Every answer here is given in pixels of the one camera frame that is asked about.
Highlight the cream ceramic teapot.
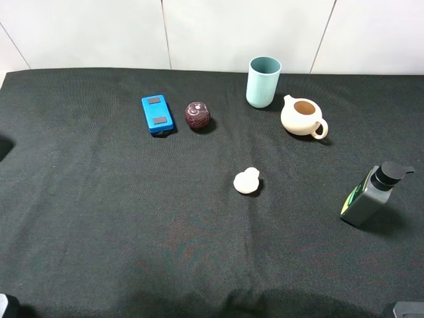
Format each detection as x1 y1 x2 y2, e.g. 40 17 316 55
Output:
280 95 329 140

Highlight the small white gourd figurine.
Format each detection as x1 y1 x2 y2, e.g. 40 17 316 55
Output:
233 167 260 194

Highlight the dark red carved ball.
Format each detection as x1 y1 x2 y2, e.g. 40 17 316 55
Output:
185 101 211 133

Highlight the blue rectangular box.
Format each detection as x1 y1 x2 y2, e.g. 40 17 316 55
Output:
140 94 174 134

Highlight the light blue plastic cup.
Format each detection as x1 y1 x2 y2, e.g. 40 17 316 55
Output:
246 56 282 109

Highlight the black tablecloth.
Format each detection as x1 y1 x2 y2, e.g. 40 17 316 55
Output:
1 69 423 317

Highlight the grey pump soap bottle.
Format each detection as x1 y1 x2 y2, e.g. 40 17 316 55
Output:
340 162 415 228

